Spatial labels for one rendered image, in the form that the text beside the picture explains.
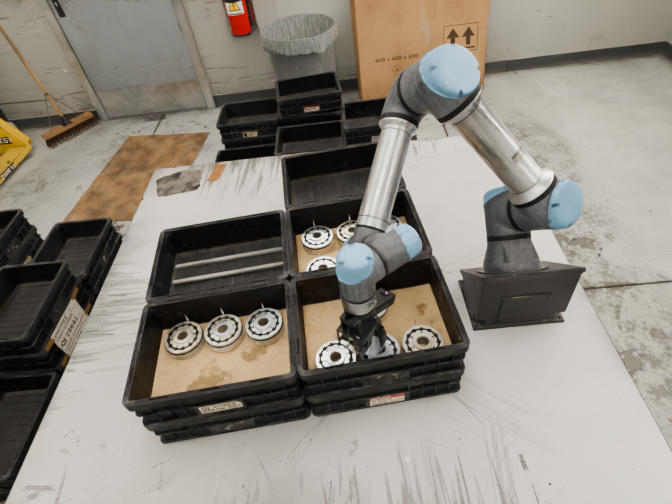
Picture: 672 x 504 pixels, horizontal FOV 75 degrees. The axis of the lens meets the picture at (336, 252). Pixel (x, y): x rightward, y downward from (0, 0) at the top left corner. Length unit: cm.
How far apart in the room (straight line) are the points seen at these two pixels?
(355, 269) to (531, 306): 64
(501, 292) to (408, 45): 291
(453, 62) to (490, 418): 84
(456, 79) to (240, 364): 85
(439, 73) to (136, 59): 360
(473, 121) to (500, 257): 40
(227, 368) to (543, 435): 80
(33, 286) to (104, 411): 101
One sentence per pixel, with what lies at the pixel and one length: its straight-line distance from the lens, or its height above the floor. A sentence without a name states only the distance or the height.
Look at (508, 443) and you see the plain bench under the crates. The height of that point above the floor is 70.
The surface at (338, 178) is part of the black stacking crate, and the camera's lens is 168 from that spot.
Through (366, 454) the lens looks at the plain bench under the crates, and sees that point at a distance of 118.
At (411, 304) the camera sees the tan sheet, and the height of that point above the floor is 83.
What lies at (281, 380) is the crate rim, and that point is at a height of 93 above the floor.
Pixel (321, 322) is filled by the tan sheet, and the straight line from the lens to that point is 122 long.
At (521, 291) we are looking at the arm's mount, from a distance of 127.
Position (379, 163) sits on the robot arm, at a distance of 106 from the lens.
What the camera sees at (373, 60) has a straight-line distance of 388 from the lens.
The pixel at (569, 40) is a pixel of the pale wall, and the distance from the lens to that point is 456.
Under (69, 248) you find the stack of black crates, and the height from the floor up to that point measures 38.
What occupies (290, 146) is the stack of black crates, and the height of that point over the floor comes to 38.
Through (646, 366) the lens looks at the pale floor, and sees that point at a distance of 234.
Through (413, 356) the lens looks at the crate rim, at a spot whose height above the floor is 93.
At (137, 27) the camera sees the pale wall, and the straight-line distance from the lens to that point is 426.
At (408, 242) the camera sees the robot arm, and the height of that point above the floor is 117.
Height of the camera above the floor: 181
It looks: 45 degrees down
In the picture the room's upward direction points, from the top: 9 degrees counter-clockwise
